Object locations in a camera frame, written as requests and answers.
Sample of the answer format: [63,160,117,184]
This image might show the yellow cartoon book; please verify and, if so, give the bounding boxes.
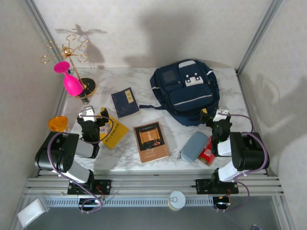
[97,107,130,150]

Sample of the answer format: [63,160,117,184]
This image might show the navy blue book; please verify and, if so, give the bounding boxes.
[111,87,140,119]

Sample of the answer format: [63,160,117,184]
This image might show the navy blue backpack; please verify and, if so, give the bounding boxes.
[139,59,221,127]

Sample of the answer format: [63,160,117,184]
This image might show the red box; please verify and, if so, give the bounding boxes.
[197,135,216,167]

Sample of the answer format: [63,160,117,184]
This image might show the brown book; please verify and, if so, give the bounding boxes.
[133,121,170,164]

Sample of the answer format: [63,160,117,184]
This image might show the grey-blue pencil case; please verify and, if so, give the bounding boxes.
[181,131,207,162]

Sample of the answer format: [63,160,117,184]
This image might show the small dark bottle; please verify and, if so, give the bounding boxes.
[80,92,91,105]

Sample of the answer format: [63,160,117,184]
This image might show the orange plastic cup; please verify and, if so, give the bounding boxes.
[47,115,69,132]

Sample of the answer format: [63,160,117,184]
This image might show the pink plastic goblet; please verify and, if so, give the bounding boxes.
[53,61,84,97]

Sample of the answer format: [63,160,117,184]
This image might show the black control board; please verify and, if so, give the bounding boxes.
[213,196,231,209]
[79,197,101,209]

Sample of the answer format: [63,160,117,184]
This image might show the tin can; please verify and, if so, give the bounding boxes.
[167,191,187,211]

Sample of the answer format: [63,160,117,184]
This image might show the white foam block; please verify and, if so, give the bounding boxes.
[17,198,47,228]

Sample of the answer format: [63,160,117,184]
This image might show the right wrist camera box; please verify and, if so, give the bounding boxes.
[213,108,228,122]

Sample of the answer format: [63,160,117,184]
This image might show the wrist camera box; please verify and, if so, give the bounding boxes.
[213,108,228,122]
[78,105,97,122]

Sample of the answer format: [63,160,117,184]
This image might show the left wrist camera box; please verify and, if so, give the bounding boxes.
[78,105,97,122]

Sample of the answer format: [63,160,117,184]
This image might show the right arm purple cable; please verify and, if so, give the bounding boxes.
[217,112,271,213]

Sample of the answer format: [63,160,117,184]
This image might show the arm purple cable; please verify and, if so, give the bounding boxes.
[47,115,115,214]
[217,112,271,213]

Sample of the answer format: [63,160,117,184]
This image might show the gold wire glass rack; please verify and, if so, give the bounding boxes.
[40,34,98,99]

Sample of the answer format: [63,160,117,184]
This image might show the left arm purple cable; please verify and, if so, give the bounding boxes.
[47,115,115,214]

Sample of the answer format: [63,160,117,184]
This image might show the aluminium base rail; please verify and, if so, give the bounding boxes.
[23,169,285,197]

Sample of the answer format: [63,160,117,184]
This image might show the grey slotted cable duct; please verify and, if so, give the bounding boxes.
[44,196,214,208]

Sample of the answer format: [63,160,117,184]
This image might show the aluminium frame post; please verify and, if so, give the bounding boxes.
[236,0,283,75]
[20,0,68,178]

